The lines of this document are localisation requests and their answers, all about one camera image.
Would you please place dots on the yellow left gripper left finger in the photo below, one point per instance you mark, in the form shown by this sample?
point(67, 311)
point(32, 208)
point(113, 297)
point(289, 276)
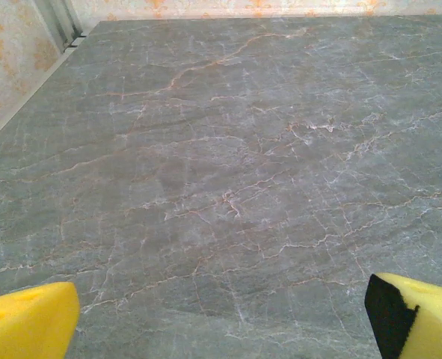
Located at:
point(26, 321)

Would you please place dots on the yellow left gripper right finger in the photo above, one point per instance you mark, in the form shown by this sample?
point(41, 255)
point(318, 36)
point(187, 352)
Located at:
point(430, 321)

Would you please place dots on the aluminium upright frame post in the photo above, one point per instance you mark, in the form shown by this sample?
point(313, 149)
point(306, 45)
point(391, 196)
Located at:
point(61, 18)

